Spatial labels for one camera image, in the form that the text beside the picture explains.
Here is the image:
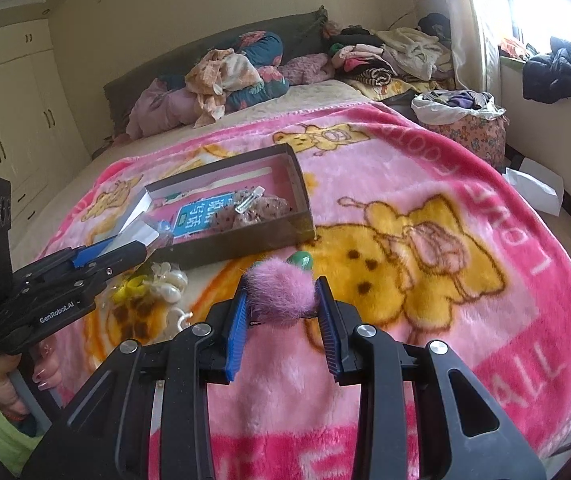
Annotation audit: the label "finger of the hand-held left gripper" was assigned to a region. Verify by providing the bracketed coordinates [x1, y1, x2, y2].
[16, 241, 148, 312]
[13, 236, 125, 287]

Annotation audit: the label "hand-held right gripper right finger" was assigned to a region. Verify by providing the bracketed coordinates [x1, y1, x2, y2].
[314, 277, 546, 480]

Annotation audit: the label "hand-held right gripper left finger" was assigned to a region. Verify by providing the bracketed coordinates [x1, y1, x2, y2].
[26, 280, 251, 480]

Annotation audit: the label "grey translucent plastic packet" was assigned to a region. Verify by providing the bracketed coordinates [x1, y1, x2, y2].
[114, 199, 176, 252]

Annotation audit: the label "white pearl hair clip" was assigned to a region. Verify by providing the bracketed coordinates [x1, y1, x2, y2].
[146, 260, 190, 307]

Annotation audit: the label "pink fluffy pom-pom hair tie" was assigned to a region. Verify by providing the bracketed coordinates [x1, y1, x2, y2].
[242, 255, 317, 322]

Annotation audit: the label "shallow pink cardboard box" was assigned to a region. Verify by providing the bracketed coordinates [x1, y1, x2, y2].
[143, 143, 315, 262]

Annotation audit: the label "person's left hand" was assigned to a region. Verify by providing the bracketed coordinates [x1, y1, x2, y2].
[0, 344, 62, 418]

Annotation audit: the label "blue printed card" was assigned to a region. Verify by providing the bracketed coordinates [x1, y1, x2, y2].
[172, 195, 240, 239]

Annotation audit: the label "bag of small accessories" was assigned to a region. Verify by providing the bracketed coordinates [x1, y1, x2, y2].
[216, 192, 292, 232]

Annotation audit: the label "silver metal hair clip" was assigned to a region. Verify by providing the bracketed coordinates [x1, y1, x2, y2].
[233, 186, 267, 214]

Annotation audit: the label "pink printed blanket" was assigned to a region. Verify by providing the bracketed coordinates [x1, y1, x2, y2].
[40, 100, 571, 480]

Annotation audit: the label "pink quilt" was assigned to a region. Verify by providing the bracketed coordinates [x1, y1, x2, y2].
[126, 77, 202, 137]

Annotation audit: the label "cream wardrobe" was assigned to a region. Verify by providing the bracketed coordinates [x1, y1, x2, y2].
[0, 7, 91, 228]

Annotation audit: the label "pile of clothes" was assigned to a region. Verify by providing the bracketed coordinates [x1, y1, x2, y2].
[103, 9, 327, 126]
[324, 10, 460, 95]

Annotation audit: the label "orange floral cloth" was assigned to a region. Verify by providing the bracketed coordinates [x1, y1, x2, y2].
[186, 49, 265, 129]

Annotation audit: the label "floral bag of clothes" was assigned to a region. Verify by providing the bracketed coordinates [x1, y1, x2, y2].
[410, 89, 509, 169]

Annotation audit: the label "white paper bag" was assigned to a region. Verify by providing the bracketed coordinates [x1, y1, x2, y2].
[503, 156, 564, 217]

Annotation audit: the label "teal floral pillow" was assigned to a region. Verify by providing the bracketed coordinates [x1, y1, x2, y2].
[158, 31, 291, 112]

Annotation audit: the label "pink floral pillow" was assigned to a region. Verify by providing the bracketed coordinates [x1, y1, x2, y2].
[280, 52, 337, 86]

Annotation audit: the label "cream curtain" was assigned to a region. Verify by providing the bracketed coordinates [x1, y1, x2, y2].
[435, 0, 505, 92]

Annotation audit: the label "orange items on windowsill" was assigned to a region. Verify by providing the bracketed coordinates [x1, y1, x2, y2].
[498, 35, 537, 59]

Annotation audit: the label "black jacket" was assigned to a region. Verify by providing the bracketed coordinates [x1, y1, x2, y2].
[522, 36, 571, 106]

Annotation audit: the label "clear plastic bracelet bag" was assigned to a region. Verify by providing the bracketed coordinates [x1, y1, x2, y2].
[98, 260, 192, 343]

